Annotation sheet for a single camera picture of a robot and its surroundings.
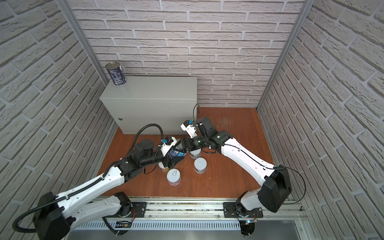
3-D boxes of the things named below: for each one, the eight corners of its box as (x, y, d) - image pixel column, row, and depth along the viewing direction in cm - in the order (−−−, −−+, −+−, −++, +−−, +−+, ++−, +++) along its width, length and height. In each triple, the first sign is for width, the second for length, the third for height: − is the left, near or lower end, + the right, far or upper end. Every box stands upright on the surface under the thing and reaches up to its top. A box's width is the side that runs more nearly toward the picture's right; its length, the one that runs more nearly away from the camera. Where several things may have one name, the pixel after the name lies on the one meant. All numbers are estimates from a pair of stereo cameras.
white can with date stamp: (193, 173, 87) (193, 170, 83) (193, 161, 92) (193, 157, 88) (206, 173, 87) (207, 170, 83) (206, 161, 93) (207, 157, 88)
